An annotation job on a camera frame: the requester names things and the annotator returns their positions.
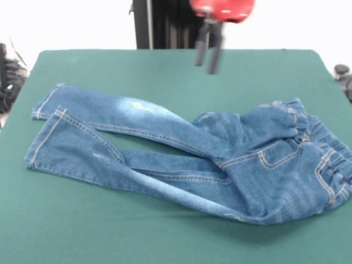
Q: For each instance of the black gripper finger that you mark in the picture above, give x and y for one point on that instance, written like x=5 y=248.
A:
x=215 y=52
x=200 y=46

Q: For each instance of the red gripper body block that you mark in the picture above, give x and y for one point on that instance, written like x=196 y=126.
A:
x=225 y=9

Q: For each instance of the blue denim jeans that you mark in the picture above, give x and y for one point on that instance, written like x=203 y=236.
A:
x=192 y=154

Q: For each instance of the narrow black device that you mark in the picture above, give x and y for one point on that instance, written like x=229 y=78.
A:
x=2 y=66

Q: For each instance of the dark green tablecloth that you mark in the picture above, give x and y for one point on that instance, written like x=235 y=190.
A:
x=110 y=233

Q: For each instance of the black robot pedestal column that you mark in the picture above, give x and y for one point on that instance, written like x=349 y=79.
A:
x=165 y=27

